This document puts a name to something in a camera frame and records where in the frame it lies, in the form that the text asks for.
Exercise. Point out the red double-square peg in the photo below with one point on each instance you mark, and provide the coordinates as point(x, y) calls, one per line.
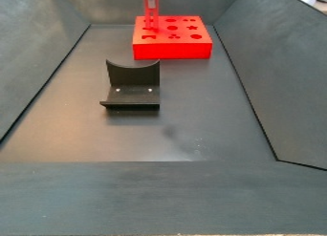
point(151, 14)

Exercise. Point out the black regrasp fixture stand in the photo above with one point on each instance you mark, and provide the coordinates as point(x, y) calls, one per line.
point(133, 86)

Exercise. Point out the red shape-sorting board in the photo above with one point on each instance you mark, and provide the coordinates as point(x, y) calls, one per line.
point(180, 38)

